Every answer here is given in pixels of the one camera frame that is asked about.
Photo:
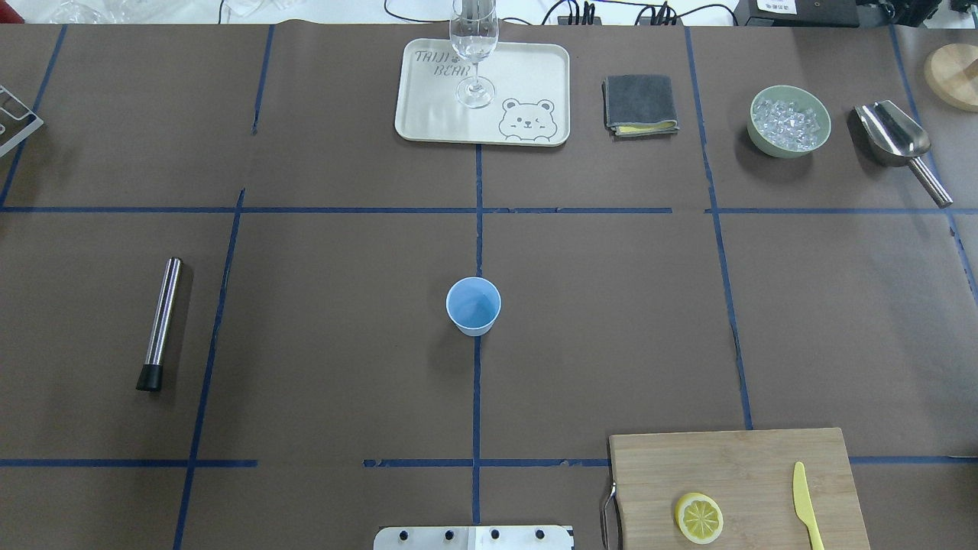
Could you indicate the green bowl of ice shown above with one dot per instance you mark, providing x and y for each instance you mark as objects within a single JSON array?
[{"x": 787, "y": 122}]

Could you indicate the grey and yellow folded cloth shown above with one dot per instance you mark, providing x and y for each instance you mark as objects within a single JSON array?
[{"x": 637, "y": 105}]

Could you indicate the light blue plastic cup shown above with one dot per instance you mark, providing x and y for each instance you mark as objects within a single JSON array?
[{"x": 473, "y": 304}]

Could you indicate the white wire dish rack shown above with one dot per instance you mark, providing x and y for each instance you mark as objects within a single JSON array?
[{"x": 18, "y": 122}]

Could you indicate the cream bear serving tray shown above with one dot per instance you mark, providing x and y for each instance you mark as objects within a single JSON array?
[{"x": 522, "y": 97}]

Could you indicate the steel ice scoop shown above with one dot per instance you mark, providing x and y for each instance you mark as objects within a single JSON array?
[{"x": 897, "y": 140}]

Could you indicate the yellow lemon slice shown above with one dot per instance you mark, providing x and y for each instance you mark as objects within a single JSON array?
[{"x": 699, "y": 518}]

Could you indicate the bamboo cutting board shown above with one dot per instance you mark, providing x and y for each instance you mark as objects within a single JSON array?
[{"x": 748, "y": 473}]

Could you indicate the clear wine glass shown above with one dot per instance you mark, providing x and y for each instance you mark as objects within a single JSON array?
[{"x": 474, "y": 33}]

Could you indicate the yellow plastic knife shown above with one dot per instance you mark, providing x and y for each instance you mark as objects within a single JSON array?
[{"x": 803, "y": 506}]

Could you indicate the steel muddler with black tip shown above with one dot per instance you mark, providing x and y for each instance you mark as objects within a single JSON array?
[{"x": 150, "y": 378}]

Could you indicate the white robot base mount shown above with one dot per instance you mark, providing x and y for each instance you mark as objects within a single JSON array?
[{"x": 475, "y": 537}]

